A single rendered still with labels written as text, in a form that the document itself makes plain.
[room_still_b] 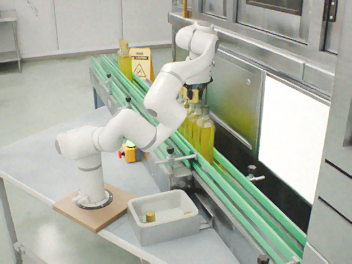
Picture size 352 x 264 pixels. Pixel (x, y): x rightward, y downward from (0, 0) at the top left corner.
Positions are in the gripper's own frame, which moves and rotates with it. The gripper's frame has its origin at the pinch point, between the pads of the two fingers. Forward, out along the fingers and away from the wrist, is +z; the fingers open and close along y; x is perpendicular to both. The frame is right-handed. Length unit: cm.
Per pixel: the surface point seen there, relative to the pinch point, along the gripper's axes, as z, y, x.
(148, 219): 31, 26, 29
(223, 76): -2.7, -14.4, -5.2
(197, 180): 25.6, 4.1, 20.6
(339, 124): -52, 20, 85
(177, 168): 27.9, 8.3, 10.6
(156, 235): 30, 26, 38
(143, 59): 153, -74, -301
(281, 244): 4, 2, 69
